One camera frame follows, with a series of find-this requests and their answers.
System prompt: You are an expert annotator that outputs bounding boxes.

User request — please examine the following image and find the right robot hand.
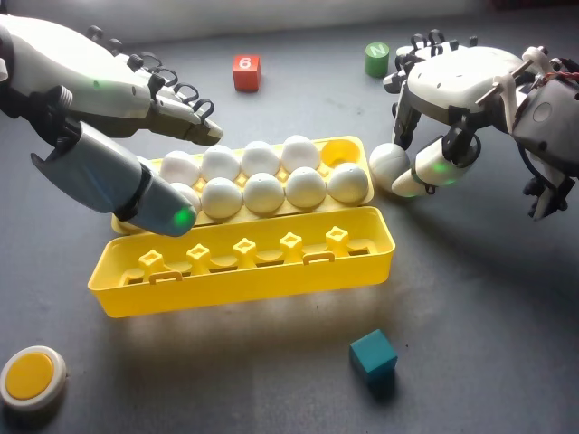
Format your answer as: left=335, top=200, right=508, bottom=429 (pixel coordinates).
left=382, top=29, right=528, bottom=199

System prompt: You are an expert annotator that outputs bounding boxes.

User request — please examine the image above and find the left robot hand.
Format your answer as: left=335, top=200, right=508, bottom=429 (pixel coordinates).
left=6, top=13, right=226, bottom=240

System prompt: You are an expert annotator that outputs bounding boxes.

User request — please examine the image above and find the white toy egg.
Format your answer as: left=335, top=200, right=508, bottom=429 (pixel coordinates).
left=169, top=182, right=203, bottom=213
left=242, top=172, right=286, bottom=214
left=240, top=140, right=281, bottom=177
left=200, top=144, right=242, bottom=181
left=326, top=162, right=370, bottom=203
left=160, top=149, right=202, bottom=184
left=284, top=166, right=327, bottom=209
left=368, top=142, right=413, bottom=193
left=200, top=176, right=244, bottom=221
left=280, top=134, right=320, bottom=174

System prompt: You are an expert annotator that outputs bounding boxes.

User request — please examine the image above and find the yellow egg carton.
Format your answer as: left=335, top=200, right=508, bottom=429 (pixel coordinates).
left=87, top=135, right=397, bottom=319

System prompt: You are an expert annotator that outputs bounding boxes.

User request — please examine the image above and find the green letter cylinder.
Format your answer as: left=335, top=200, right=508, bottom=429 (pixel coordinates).
left=364, top=42, right=391, bottom=79

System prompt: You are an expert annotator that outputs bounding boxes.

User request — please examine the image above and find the red number block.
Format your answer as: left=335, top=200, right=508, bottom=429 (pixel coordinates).
left=232, top=53, right=262, bottom=93

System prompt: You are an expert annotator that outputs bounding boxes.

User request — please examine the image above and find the grey table cloth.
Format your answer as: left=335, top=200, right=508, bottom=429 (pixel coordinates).
left=0, top=17, right=579, bottom=434

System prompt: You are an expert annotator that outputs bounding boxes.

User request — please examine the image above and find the teal wooden block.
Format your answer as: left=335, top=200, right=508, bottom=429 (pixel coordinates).
left=348, top=328, right=399, bottom=388

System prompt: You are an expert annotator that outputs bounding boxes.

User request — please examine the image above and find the yellow round push button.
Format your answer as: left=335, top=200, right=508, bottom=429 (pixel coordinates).
left=0, top=345, right=68, bottom=411

